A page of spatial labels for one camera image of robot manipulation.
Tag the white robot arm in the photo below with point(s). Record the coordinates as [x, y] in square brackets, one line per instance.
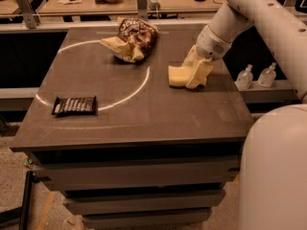
[273, 175]

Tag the white power strip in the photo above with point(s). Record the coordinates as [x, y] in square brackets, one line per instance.
[153, 5]

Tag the yellow sponge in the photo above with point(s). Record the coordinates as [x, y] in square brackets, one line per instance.
[178, 76]

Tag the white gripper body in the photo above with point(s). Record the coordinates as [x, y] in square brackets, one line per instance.
[211, 46]

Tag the clear sanitizer bottle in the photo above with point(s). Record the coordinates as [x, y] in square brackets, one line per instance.
[267, 76]
[244, 78]

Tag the clear sanitizer bottle right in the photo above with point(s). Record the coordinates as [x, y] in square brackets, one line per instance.
[267, 76]

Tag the crumpled chip bag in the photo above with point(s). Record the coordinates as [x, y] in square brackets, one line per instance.
[134, 41]

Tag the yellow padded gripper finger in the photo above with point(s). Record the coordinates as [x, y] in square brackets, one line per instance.
[200, 70]
[192, 58]

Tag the clear sanitizer bottle left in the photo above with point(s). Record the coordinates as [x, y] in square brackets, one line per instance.
[244, 78]

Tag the grey drawer cabinet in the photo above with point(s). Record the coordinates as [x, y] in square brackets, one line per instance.
[140, 186]

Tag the dark rxbar chocolate bar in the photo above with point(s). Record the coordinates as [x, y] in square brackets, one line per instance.
[74, 106]

